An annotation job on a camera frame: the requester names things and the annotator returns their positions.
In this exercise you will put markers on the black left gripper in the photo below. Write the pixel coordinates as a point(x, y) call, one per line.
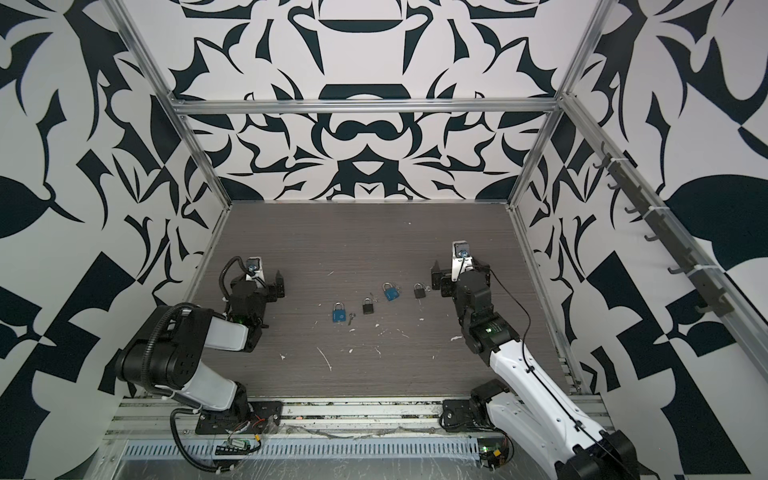
point(274, 291)

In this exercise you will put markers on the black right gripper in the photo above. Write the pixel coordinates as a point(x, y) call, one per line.
point(441, 276)

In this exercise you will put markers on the small black padlock locked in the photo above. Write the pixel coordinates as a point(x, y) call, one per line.
point(419, 290)

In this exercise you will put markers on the blue padlock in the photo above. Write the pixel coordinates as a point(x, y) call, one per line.
point(339, 314)
point(391, 292)

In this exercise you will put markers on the black padlock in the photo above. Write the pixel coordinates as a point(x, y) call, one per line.
point(368, 306)

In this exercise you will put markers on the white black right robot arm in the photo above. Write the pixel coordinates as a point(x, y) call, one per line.
point(524, 402)

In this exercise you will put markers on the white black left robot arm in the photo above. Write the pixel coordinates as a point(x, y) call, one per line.
point(165, 357)

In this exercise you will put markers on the left green circuit board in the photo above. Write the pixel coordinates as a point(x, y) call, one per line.
point(235, 447)

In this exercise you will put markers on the green circuit board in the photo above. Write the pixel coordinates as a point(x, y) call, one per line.
point(495, 453)
point(235, 447)

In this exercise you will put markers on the right green circuit board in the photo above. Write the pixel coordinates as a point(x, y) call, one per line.
point(495, 453)

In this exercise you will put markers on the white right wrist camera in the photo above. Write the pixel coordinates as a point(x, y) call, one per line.
point(462, 260)

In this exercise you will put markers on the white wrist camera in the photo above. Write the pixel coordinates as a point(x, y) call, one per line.
point(462, 260)
point(254, 269)

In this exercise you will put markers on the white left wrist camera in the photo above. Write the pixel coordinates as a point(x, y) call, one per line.
point(254, 269)

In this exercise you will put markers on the white slotted cable duct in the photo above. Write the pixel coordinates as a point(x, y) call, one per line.
point(290, 448)

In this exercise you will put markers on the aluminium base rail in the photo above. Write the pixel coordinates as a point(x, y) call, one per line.
point(149, 418)

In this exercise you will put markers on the grey wall hook rail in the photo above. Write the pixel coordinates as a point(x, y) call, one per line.
point(689, 258)

